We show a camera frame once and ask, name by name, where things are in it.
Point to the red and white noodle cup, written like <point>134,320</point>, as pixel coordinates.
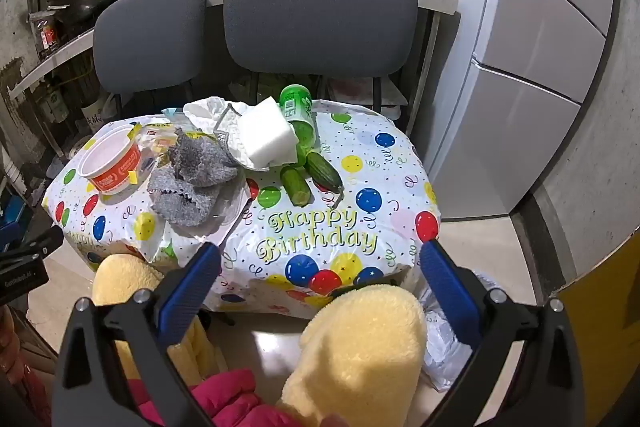
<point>112,159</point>

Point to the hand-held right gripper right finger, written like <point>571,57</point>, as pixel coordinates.
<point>450,292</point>

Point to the clear yellow-edged plastic bag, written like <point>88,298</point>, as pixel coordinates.
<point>157,142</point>

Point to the white refrigerator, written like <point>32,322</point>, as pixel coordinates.
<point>525,57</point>

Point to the balloon print tablecloth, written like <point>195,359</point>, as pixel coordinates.
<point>325,227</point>

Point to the grey right chair backrest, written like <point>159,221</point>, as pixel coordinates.
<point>320,14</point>

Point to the crumpled white floor bag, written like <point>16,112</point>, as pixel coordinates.
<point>447,357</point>

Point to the grey chair backrest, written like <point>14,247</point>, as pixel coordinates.
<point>150,32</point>
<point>320,14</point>

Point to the green plastic bottle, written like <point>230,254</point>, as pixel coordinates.
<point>296,104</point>

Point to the blue box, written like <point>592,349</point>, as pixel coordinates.
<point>12,222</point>

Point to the printed paper bucket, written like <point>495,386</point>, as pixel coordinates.
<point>95,119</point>

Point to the black wok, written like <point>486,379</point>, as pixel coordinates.
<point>92,4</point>

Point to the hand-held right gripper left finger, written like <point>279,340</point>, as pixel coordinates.
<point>192,292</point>

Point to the white sponge block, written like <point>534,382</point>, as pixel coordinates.
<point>265,134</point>

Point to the grey left chair backrest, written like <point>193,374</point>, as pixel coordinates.
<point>150,32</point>

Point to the white plastic bag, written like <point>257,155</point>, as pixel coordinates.
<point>210,114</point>

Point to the pink jacket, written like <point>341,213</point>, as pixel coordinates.
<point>230,399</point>

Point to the green cucumber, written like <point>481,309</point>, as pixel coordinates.
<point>295,184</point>
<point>325,172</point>

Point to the grey knitted cloth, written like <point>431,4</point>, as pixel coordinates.
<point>192,177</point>

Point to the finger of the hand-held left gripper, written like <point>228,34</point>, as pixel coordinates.
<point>35,247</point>

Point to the red-label glass jar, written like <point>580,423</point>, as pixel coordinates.
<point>45,38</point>

